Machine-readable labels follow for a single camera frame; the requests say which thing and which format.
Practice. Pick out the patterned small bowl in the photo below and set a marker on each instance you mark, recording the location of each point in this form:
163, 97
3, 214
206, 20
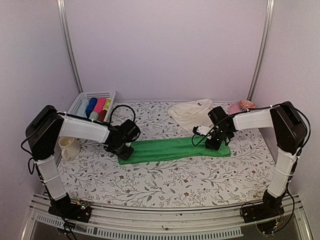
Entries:
245, 105

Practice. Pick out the light blue rolled towel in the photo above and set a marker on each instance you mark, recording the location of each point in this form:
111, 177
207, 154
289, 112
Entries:
81, 112

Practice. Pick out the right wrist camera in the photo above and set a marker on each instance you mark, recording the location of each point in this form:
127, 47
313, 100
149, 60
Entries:
201, 130

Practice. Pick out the cream white towel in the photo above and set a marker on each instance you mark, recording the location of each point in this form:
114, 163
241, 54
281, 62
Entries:
192, 114

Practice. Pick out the cream ceramic mug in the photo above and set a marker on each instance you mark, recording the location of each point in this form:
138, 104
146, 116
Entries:
69, 147

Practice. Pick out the yellow-green dotted rolled towel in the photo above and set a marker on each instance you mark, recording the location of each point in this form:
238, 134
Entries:
107, 104

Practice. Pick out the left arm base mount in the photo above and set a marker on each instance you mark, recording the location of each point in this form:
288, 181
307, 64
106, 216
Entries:
70, 211

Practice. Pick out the sage green rolled towel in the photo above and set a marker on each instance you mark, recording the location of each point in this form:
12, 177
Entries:
94, 116

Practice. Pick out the pink plate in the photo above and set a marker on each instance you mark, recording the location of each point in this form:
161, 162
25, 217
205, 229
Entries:
234, 108

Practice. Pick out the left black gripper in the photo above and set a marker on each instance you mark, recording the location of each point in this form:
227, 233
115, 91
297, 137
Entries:
125, 156

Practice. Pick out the white plastic basket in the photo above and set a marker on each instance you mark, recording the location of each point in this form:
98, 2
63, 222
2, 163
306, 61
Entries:
88, 95

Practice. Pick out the floral tablecloth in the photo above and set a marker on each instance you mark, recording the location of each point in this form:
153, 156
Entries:
95, 175

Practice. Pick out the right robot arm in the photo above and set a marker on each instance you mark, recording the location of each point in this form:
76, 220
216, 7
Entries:
290, 128

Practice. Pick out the right aluminium frame post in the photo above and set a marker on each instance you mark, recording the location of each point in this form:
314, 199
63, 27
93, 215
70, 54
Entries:
267, 24

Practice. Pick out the front aluminium rail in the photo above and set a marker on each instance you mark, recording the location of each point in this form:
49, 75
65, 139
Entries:
112, 222

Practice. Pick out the maroon rolled towel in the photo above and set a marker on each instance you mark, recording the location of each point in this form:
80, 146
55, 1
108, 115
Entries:
102, 115

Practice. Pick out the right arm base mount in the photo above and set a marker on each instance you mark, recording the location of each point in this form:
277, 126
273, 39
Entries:
270, 210

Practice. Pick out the dark blue rolled towel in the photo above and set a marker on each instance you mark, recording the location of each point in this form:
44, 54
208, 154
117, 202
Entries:
90, 107

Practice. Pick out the aluminium frame post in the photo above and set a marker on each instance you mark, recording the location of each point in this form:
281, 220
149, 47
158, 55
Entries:
61, 7
267, 24

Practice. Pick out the left aluminium frame post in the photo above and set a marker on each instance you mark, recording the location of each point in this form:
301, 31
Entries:
61, 7

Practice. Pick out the pink rolled towel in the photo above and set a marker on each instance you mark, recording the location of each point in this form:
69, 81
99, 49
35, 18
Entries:
99, 105

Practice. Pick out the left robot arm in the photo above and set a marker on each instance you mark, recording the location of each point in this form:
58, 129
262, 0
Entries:
49, 125

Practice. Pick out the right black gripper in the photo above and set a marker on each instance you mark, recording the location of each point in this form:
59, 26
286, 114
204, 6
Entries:
210, 144

